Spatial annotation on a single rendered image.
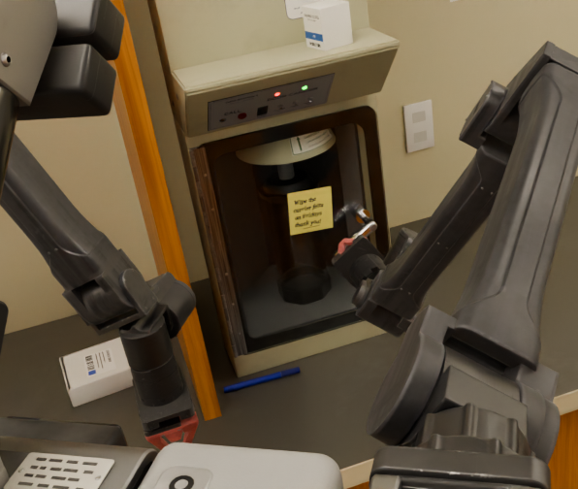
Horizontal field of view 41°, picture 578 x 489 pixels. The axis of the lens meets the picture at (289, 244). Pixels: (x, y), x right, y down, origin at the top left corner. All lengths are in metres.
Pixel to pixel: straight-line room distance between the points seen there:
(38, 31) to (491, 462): 0.33
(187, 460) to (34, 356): 1.30
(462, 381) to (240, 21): 0.82
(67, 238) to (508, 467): 0.63
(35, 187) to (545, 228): 0.55
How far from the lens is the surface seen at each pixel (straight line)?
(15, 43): 0.45
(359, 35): 1.23
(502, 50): 1.91
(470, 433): 0.45
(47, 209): 0.91
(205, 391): 1.33
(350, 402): 1.35
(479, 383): 0.50
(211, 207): 1.27
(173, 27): 1.19
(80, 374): 1.51
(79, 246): 0.91
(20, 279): 1.78
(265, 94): 1.15
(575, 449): 1.49
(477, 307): 0.55
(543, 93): 0.73
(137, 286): 0.94
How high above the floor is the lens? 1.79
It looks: 27 degrees down
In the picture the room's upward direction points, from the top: 9 degrees counter-clockwise
